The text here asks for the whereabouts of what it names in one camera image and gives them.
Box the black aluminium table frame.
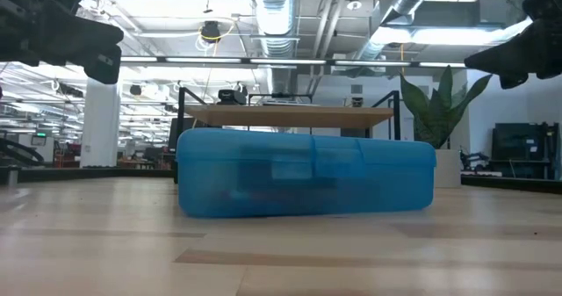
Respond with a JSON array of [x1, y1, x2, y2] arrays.
[[460, 174, 562, 195], [0, 166, 177, 185]]

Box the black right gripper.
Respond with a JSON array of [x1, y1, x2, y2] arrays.
[[464, 0, 562, 90]]

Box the black stapler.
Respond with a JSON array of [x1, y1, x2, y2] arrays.
[[218, 89, 248, 106]]

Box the black equipment cabinet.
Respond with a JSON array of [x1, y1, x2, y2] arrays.
[[490, 121, 561, 181]]

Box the blue plastic pencil box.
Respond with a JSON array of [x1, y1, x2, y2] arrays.
[[175, 127, 438, 220]]

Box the black curved cable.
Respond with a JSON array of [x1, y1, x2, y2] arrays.
[[0, 137, 45, 165]]

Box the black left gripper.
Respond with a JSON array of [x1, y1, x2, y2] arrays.
[[17, 0, 125, 85]]

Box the snake plant in white pot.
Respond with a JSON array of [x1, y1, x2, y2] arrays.
[[399, 65, 494, 189]]

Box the white building column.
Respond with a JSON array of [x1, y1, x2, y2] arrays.
[[80, 78, 122, 169]]

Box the overhead beam with light strips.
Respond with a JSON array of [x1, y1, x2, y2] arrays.
[[118, 54, 469, 71]]

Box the wooden shelf with black legs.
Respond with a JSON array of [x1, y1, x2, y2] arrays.
[[175, 86, 401, 141]]

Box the white grey desk calculator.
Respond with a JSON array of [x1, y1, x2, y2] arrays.
[[262, 94, 315, 107]]

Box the black background monitor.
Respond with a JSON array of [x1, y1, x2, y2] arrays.
[[169, 117, 207, 152]]

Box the black overhead camera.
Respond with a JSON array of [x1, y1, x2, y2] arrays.
[[199, 20, 224, 43]]

